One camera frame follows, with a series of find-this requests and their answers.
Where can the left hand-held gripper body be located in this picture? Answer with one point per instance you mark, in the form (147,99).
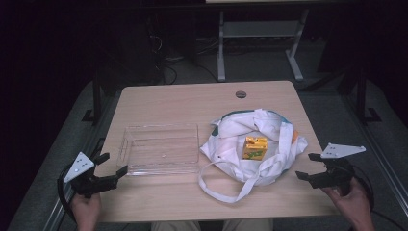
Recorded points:
(84,185)

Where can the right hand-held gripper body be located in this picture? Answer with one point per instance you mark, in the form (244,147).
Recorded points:
(336,176)

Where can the clear plastic tray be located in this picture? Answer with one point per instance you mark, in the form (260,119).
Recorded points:
(160,149)

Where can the yellow snack packet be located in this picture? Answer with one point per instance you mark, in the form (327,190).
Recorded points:
(255,148)

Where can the white cloth tote bag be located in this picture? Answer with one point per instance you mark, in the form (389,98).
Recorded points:
(231,138)

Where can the person's left hand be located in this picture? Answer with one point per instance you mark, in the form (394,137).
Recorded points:
(85,210)

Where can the person's right hand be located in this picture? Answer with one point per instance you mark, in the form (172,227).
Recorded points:
(352,207)

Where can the black metal stand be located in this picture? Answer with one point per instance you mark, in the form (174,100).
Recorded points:
(362,96)
(96,96)

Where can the grey round table grommet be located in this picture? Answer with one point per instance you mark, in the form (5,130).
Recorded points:
(240,94)

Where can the aluminium frame rail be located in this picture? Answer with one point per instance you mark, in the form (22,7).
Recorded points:
(56,208)
(386,166)

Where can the white metal desk frame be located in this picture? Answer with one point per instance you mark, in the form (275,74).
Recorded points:
(260,29)

